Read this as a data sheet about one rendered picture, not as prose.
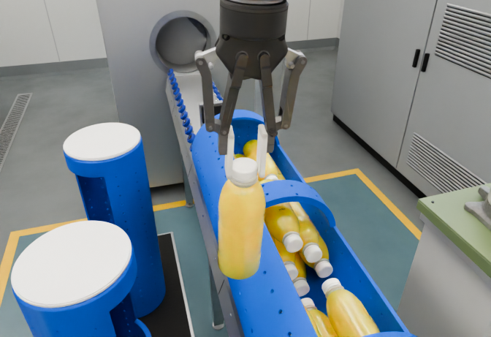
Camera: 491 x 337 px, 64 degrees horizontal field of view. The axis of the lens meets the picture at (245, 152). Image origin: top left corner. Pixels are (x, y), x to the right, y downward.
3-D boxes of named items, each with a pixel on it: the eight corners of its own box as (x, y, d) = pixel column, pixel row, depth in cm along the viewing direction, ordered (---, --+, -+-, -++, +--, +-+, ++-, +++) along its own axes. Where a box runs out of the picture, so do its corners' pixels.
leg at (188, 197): (193, 202, 279) (185, 123, 247) (193, 207, 275) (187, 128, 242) (185, 203, 278) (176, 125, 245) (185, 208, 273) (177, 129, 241)
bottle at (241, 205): (213, 276, 63) (213, 186, 53) (223, 245, 69) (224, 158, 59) (256, 284, 63) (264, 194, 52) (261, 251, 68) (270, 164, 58)
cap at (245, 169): (227, 182, 55) (227, 172, 54) (232, 166, 58) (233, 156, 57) (255, 186, 54) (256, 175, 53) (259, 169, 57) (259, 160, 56)
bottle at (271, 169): (258, 135, 125) (277, 166, 110) (266, 150, 129) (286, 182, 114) (239, 146, 125) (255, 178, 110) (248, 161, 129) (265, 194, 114)
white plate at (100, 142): (90, 119, 161) (90, 121, 162) (46, 153, 138) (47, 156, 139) (152, 126, 156) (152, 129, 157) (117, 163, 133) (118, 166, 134)
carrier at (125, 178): (124, 267, 208) (95, 313, 185) (90, 120, 162) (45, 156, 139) (174, 277, 203) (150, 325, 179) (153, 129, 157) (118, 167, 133)
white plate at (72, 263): (20, 327, 80) (22, 331, 81) (147, 268, 93) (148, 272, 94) (4, 246, 100) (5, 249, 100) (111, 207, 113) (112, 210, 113)
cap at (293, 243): (299, 244, 86) (302, 250, 85) (283, 248, 85) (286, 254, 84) (299, 231, 84) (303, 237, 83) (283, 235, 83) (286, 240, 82)
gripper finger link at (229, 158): (234, 136, 50) (229, 136, 50) (231, 179, 54) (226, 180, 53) (231, 124, 52) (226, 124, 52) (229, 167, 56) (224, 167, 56)
